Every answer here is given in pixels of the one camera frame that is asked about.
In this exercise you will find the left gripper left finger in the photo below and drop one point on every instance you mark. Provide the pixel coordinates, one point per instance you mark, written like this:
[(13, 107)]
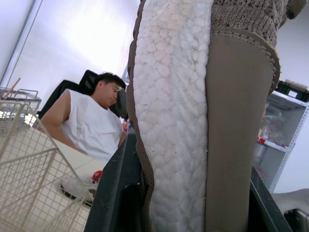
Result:
[(116, 193)]

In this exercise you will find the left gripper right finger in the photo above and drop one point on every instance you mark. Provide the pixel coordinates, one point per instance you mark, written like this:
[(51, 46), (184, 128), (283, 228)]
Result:
[(263, 212)]

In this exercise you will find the brown knit shoe white sole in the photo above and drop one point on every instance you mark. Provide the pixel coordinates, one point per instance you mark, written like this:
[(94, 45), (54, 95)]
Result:
[(173, 101)]

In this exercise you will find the small white red shoe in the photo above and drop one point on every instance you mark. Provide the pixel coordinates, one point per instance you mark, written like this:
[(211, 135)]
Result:
[(72, 184)]

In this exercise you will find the person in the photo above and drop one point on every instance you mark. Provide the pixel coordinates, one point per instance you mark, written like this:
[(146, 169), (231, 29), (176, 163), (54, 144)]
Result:
[(89, 130)]

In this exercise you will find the grey metal shelf rack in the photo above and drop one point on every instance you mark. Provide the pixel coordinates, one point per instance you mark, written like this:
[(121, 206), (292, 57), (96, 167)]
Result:
[(280, 113)]

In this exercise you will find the black office chair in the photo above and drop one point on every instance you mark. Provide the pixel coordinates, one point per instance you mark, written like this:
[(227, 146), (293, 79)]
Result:
[(58, 94)]

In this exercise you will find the black storage crate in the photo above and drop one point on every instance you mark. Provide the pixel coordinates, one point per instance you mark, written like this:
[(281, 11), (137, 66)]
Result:
[(293, 89)]

